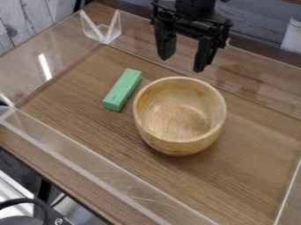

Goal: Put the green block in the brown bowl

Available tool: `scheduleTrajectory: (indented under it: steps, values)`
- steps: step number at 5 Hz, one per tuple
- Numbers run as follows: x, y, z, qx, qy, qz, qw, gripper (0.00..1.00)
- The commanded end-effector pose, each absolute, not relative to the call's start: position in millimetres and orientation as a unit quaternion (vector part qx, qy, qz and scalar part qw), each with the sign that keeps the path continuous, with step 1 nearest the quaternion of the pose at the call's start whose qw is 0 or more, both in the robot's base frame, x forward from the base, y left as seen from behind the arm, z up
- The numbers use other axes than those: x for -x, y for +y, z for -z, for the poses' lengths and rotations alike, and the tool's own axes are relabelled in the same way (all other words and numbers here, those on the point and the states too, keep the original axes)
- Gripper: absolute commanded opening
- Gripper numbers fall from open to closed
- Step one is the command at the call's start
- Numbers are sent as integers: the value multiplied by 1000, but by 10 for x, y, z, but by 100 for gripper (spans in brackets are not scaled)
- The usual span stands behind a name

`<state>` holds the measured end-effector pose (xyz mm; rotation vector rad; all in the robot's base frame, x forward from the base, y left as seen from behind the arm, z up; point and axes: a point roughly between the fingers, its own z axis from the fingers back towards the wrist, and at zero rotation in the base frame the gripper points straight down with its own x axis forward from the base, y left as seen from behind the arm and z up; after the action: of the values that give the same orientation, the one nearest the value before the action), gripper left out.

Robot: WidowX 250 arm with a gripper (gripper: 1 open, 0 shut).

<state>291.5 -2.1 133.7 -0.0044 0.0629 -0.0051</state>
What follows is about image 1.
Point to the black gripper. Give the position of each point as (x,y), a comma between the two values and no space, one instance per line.
(194,19)

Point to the white cylinder at right edge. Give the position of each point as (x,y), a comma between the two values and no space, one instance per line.
(292,40)

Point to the green rectangular block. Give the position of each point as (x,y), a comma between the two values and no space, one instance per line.
(122,90)

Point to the black table leg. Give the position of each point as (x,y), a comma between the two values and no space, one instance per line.
(44,190)

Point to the brown wooden bowl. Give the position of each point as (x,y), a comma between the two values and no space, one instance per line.
(180,114)

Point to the clear acrylic tray walls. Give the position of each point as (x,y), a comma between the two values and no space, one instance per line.
(242,182)

